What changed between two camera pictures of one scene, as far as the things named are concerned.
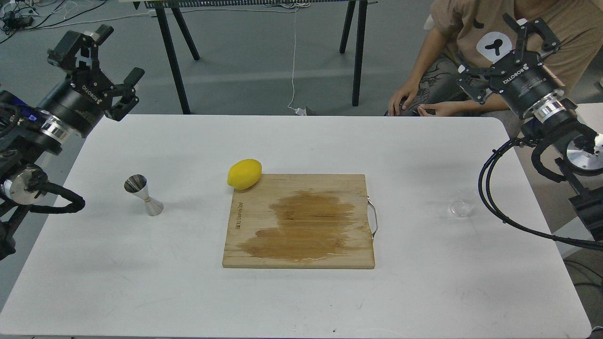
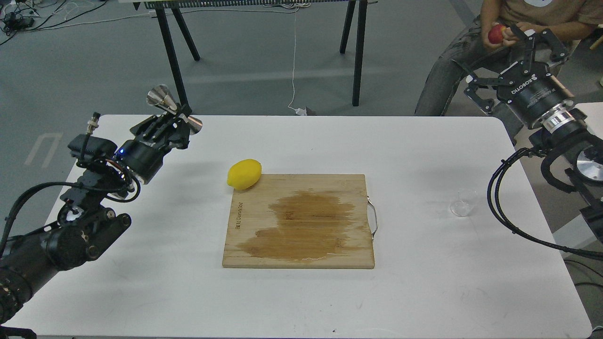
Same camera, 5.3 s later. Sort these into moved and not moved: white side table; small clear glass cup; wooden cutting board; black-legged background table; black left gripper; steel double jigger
Moved: steel double jigger; black left gripper
Not moved: white side table; black-legged background table; wooden cutting board; small clear glass cup
